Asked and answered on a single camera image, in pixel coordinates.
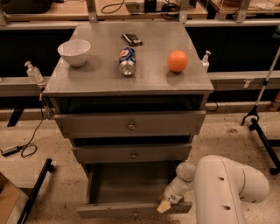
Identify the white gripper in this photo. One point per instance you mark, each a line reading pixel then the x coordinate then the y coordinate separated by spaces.
pixel 171 197

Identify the grey bottom drawer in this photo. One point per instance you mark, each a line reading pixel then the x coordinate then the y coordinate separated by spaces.
pixel 126 189

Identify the grey drawer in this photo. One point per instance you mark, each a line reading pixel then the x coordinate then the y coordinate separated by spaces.
pixel 126 189
pixel 131 153
pixel 140 124

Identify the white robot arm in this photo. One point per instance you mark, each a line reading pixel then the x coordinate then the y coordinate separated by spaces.
pixel 220 186

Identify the grey middle drawer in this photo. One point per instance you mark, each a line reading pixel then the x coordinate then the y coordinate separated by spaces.
pixel 131 153

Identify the grey drawer cabinet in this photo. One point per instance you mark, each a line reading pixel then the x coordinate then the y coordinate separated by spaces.
pixel 99 87

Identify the grey top drawer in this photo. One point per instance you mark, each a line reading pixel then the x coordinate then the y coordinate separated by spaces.
pixel 140 124

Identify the black wheeled stand right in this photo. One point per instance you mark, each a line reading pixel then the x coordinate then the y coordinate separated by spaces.
pixel 268 145

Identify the black stand leg left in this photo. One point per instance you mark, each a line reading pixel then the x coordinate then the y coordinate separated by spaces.
pixel 48 167

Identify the grey reacher pole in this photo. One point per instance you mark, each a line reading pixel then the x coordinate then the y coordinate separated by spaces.
pixel 253 111

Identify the orange fruit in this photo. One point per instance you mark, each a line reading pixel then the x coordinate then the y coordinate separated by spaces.
pixel 177 61

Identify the blue pepsi can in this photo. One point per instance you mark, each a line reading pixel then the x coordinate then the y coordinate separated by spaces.
pixel 127 61

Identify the cardboard box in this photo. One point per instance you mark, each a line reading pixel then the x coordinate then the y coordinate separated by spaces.
pixel 9 201

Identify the dark snack packet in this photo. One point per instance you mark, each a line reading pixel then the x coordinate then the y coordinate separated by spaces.
pixel 132 39

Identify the white bowl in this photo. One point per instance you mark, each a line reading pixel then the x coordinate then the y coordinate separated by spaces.
pixel 75 52

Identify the clear sanitizer bottle left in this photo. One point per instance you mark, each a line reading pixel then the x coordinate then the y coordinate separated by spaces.
pixel 33 72

